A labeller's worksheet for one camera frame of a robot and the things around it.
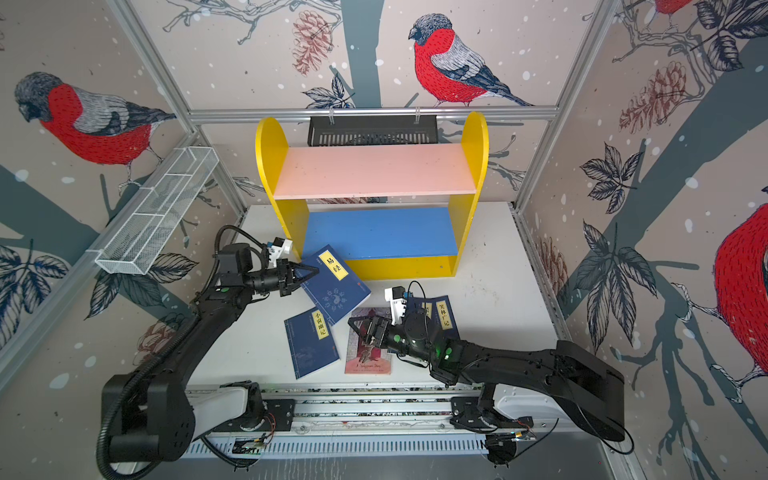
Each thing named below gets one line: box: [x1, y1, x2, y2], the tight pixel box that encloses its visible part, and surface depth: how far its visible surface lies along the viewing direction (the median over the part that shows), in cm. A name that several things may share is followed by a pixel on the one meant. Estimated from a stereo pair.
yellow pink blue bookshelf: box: [256, 112, 489, 281], surface depth 77 cm
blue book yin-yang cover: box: [300, 244, 372, 326], surface depth 77 cm
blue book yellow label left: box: [284, 307, 340, 380], surface depth 87 cm
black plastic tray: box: [307, 115, 438, 147], surface depth 97 cm
